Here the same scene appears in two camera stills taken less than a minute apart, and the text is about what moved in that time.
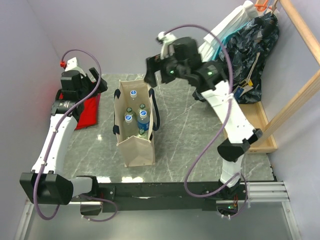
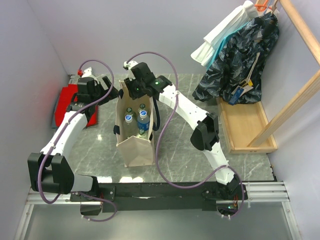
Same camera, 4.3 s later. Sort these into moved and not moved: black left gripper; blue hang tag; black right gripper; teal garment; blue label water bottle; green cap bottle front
Moved: black left gripper; black right gripper
Not moved: green cap bottle front; blue label water bottle; blue hang tag; teal garment
